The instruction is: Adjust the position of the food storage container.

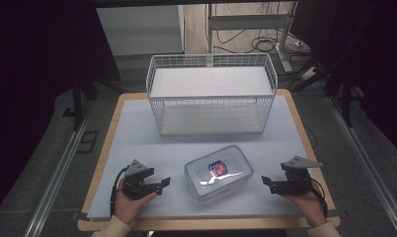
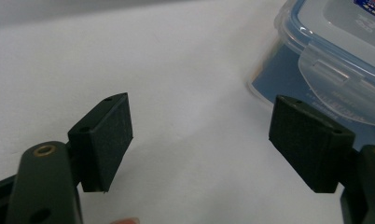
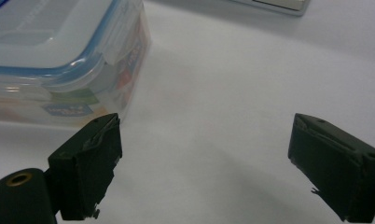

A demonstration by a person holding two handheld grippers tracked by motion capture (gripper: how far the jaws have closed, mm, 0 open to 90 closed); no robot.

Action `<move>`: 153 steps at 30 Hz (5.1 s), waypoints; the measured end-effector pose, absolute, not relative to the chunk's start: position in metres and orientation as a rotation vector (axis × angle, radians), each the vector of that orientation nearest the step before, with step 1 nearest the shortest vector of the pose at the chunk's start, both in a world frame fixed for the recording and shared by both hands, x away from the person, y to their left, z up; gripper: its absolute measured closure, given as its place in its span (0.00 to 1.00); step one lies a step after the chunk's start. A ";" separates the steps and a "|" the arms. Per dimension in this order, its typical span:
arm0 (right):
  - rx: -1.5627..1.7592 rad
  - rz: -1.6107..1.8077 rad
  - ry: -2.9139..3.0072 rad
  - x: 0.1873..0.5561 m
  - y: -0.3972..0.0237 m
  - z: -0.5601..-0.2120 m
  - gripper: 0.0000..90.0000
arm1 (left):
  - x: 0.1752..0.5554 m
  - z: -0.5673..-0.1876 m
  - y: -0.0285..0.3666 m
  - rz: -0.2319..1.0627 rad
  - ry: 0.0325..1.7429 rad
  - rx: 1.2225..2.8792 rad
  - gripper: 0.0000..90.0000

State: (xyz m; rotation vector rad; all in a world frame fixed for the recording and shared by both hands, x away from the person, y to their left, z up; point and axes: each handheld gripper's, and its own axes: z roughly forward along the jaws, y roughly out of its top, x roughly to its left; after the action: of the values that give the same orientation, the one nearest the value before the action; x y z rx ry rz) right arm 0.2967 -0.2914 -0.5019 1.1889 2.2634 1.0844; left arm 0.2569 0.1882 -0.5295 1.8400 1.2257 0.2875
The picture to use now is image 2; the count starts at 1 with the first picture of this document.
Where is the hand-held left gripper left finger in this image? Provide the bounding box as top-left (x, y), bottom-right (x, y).
top-left (66, 91), bottom-right (134, 193)

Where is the clear plastic food container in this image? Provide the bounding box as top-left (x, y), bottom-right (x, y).
top-left (245, 36), bottom-right (375, 152)

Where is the clear blue-lidded plastic container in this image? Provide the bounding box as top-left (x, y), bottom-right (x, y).
top-left (273, 0), bottom-right (375, 129)

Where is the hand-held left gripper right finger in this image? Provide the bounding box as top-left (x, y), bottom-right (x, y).
top-left (268, 94), bottom-right (356, 194)

